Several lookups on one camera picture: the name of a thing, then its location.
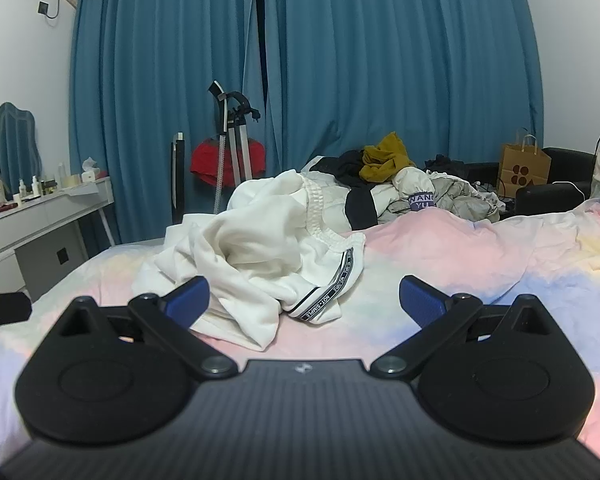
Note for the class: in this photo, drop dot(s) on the blue curtain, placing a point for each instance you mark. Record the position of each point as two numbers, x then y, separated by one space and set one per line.
405 60
145 85

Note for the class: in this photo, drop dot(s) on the white tissue box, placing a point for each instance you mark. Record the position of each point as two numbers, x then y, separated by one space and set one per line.
91 172

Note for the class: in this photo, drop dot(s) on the white ribbed sweatshirt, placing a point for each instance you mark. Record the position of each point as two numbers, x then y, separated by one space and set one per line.
230 260

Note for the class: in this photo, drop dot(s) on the dark small jar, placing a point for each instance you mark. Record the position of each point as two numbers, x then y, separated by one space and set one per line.
48 187

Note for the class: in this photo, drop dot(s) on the pastel bed sheet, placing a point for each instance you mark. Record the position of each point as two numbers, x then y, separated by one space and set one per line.
455 255

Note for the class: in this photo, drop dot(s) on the grey white jacket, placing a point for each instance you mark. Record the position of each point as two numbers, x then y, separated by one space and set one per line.
445 200

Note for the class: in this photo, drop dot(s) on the wavy edged mirror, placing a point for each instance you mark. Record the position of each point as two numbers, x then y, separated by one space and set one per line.
12 145

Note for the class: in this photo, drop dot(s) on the dark crumpled garment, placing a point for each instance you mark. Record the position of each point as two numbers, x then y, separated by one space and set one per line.
445 164

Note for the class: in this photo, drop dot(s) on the brown paper bag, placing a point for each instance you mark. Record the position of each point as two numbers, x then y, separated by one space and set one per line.
522 170

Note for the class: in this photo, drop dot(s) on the red cloth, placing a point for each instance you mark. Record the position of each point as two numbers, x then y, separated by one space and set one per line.
205 162

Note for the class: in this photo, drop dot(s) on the tall white bottle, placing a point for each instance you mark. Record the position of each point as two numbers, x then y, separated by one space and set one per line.
61 175

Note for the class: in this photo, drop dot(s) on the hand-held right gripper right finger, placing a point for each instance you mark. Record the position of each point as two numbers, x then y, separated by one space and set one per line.
422 300

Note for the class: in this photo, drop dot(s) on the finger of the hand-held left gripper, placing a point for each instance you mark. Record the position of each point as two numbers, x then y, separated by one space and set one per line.
5 307

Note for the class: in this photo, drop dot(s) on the white desk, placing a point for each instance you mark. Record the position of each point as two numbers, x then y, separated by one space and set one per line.
40 215

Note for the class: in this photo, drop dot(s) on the black armchair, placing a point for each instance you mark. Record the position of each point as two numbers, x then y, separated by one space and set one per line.
555 195

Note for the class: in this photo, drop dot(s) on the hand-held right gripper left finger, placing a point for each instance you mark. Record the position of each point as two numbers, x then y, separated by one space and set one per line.
190 297

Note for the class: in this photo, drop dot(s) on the white pants with striped tape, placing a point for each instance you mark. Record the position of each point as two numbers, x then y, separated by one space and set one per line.
325 270

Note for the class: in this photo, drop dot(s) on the mustard yellow garment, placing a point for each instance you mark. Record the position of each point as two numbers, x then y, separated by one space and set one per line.
382 160

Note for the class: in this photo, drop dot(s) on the black wall socket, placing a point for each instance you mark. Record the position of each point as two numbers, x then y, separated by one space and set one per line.
43 8

